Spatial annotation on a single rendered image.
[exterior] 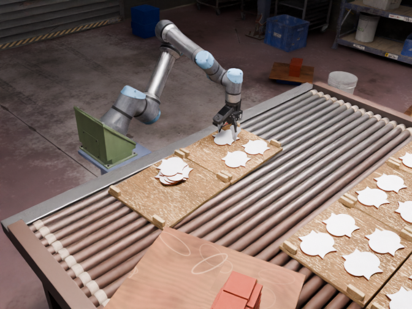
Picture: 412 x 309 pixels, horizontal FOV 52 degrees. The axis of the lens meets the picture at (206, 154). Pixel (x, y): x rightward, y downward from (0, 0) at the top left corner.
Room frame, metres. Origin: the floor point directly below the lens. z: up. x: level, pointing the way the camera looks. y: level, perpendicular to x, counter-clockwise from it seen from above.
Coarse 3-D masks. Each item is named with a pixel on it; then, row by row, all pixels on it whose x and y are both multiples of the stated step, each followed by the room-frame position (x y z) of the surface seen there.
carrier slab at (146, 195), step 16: (144, 176) 1.51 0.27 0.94; (192, 176) 1.52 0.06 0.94; (208, 176) 1.53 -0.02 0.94; (128, 192) 1.39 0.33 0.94; (144, 192) 1.39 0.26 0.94; (160, 192) 1.40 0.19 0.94; (176, 192) 1.40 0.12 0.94; (192, 192) 1.41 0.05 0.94; (208, 192) 1.41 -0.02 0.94; (144, 208) 1.29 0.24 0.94; (160, 208) 1.29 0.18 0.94; (176, 208) 1.30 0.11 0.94; (192, 208) 1.30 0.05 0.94
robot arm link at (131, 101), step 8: (128, 88) 1.87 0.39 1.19; (120, 96) 1.85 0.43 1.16; (128, 96) 1.84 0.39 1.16; (136, 96) 1.85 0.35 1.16; (144, 96) 1.89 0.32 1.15; (120, 104) 1.82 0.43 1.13; (128, 104) 1.82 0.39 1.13; (136, 104) 1.84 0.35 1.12; (144, 104) 1.89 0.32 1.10; (128, 112) 1.81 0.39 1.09; (136, 112) 1.85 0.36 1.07
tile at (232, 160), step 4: (228, 152) 1.72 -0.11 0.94; (236, 152) 1.72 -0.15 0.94; (240, 152) 1.72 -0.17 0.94; (228, 156) 1.68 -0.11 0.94; (232, 156) 1.68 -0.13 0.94; (236, 156) 1.68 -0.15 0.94; (240, 156) 1.68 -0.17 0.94; (244, 156) 1.69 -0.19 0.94; (224, 160) 1.65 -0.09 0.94; (228, 160) 1.65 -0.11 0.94; (232, 160) 1.65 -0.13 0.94; (236, 160) 1.65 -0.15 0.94; (240, 160) 1.65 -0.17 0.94; (244, 160) 1.65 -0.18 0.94; (248, 160) 1.66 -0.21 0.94; (228, 164) 1.61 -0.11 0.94; (232, 164) 1.61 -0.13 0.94; (236, 164) 1.62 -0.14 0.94; (240, 164) 1.62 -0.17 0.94; (244, 164) 1.62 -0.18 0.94; (232, 168) 1.59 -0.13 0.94
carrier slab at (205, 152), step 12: (216, 132) 1.91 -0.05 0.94; (240, 132) 1.92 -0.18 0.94; (192, 144) 1.79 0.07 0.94; (204, 144) 1.79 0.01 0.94; (240, 144) 1.81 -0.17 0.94; (192, 156) 1.68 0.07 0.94; (204, 156) 1.68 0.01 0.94; (216, 156) 1.69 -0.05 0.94; (252, 156) 1.70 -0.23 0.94; (264, 156) 1.70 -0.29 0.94; (204, 168) 1.59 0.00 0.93; (216, 168) 1.59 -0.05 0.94; (228, 168) 1.59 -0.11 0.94; (240, 168) 1.60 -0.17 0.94; (252, 168) 1.60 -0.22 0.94
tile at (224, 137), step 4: (220, 132) 1.88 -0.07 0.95; (224, 132) 1.88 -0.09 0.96; (228, 132) 1.88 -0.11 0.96; (212, 136) 1.86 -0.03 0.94; (216, 136) 1.85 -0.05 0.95; (220, 136) 1.85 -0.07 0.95; (224, 136) 1.85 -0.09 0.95; (228, 136) 1.85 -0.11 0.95; (216, 140) 1.82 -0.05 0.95; (220, 140) 1.82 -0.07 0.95; (224, 140) 1.82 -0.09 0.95; (228, 140) 1.82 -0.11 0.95; (232, 140) 1.81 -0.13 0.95; (216, 144) 1.79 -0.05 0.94; (220, 144) 1.79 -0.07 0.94; (224, 144) 1.79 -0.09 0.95; (228, 144) 1.79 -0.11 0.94
